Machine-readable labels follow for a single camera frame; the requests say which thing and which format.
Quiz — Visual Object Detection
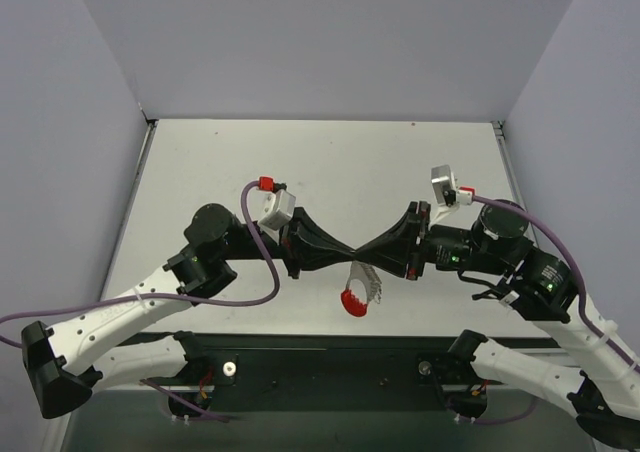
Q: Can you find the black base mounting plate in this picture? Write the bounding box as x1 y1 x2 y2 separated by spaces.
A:
144 332 501 413

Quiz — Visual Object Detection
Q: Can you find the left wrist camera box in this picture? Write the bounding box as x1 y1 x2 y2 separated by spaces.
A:
258 190 296 232

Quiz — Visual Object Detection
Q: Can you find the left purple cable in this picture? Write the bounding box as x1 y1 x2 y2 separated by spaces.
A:
0 175 281 348

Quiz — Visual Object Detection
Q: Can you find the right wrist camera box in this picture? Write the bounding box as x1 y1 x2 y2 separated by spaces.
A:
431 164 457 207

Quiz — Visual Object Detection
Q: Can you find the purple cable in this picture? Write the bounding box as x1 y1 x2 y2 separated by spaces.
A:
469 194 640 376
0 175 281 348

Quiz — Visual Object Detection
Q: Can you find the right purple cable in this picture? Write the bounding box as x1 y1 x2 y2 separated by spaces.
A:
469 194 640 376

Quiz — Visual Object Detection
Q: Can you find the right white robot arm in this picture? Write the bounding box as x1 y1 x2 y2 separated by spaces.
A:
355 195 639 451

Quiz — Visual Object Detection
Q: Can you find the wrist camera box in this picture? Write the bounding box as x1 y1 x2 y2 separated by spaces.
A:
431 164 457 207
258 190 296 232

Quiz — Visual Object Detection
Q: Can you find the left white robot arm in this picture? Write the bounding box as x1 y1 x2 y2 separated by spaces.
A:
20 204 355 419

